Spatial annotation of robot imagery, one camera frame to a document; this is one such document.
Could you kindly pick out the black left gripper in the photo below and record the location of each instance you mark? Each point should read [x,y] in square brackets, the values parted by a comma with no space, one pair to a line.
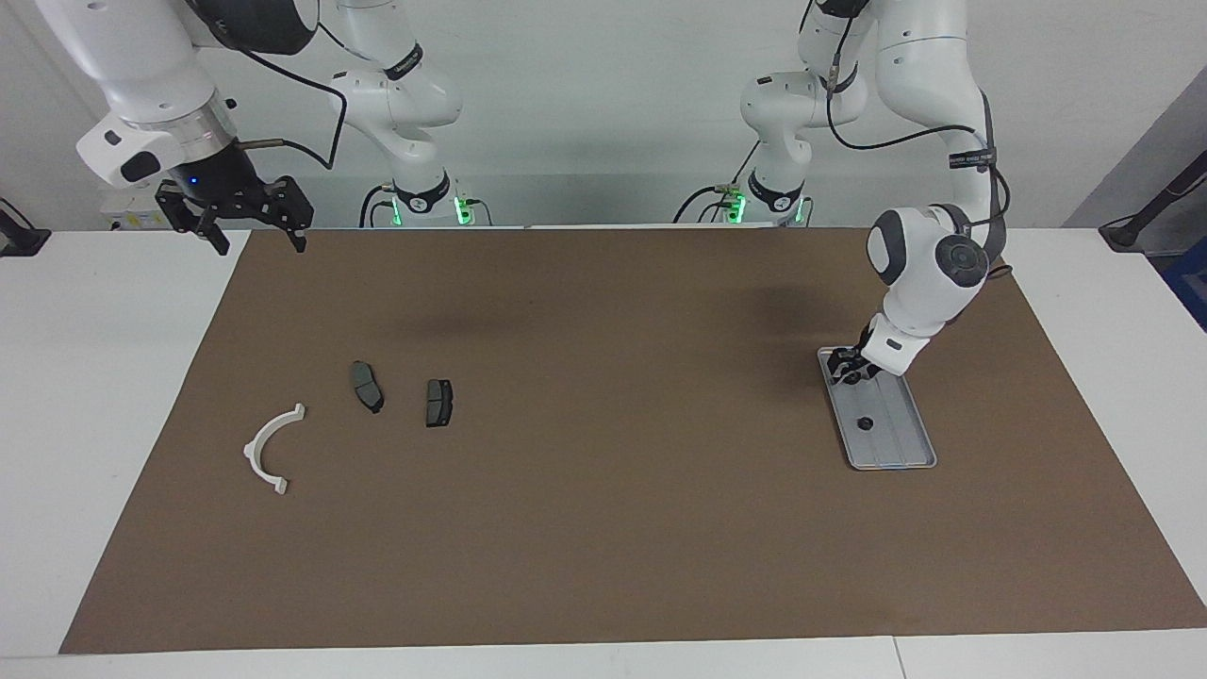
[861,347]

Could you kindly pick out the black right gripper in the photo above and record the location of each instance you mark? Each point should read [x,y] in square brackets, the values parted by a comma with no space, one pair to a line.
[219,179]

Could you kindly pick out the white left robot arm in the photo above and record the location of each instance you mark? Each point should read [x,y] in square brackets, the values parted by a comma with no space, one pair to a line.
[929,273]

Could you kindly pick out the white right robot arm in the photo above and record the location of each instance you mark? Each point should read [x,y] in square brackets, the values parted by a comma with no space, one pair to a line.
[141,57]

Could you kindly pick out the silver metal tray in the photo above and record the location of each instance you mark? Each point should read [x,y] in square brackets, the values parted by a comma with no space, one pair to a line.
[896,443]

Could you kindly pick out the white box with yellow label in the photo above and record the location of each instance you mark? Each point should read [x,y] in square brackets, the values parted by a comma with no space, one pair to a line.
[132,219]

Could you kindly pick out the long curved grey brake pad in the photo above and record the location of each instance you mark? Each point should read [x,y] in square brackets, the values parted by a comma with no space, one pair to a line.
[366,385]

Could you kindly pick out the short rectangular grey brake pad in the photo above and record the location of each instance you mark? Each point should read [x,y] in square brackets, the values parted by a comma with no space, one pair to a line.
[438,403]

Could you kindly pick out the brown table mat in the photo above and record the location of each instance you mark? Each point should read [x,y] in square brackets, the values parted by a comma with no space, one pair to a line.
[603,519]

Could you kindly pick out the black angled stand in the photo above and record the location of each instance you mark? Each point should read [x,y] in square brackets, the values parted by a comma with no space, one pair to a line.
[1127,231]

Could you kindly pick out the blue crate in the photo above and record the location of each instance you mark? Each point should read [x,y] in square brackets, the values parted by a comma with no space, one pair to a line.
[1190,283]

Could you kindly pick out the black table clamp mount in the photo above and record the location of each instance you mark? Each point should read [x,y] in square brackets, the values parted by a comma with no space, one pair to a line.
[19,240]

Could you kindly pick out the white semicircular plastic bracket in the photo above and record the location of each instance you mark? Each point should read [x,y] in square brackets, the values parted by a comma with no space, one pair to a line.
[253,453]

